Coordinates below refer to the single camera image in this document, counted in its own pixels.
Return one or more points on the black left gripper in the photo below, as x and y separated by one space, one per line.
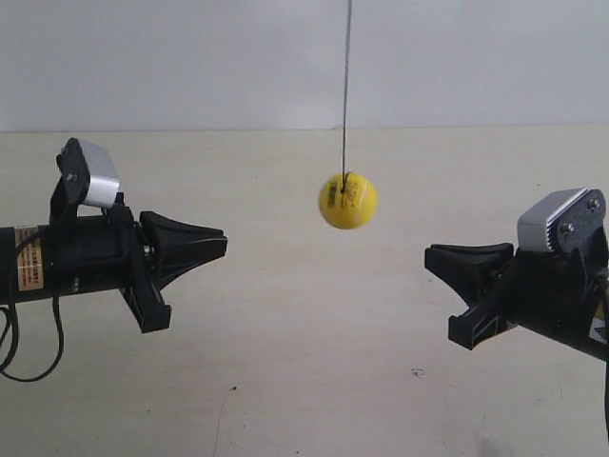
87 254

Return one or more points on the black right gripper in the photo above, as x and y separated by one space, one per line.
562 298

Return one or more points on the yellow tennis ball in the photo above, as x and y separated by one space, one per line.
348 201

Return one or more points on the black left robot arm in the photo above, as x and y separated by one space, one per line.
138 256

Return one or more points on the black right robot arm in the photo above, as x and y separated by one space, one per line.
562 297

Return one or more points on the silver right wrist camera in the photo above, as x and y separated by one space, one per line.
562 221

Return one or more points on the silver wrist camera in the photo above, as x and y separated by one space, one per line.
88 175
562 221

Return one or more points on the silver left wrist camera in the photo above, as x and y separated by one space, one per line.
88 175

